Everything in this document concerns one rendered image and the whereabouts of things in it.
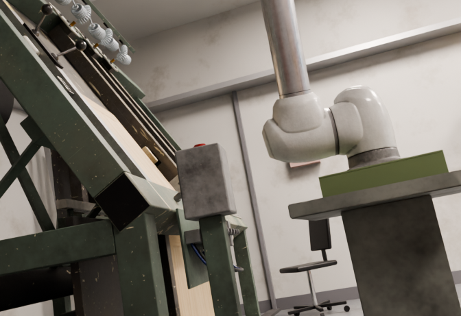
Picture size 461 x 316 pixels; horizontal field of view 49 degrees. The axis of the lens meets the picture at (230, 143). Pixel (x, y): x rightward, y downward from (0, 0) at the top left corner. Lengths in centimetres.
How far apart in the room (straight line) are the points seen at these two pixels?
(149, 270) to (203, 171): 28
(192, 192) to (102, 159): 26
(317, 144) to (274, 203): 396
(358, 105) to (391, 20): 423
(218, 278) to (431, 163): 64
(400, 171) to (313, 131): 29
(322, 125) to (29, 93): 84
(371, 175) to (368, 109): 24
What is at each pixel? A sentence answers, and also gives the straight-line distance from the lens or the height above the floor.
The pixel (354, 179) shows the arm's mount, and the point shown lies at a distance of 144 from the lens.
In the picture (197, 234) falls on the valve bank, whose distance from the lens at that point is 156.
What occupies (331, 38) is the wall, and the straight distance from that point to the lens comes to 575.
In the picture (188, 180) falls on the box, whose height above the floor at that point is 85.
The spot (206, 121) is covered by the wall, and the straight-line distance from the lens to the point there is 581.
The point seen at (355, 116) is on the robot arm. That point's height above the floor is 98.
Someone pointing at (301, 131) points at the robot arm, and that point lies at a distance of 153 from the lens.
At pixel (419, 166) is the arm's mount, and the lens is 144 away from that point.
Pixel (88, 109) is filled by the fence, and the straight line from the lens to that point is 170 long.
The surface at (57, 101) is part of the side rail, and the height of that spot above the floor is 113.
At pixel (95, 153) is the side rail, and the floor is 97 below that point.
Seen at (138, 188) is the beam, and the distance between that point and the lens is 133.
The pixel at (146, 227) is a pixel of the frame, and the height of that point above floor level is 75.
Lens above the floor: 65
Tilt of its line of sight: 12 degrees up
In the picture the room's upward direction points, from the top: 10 degrees counter-clockwise
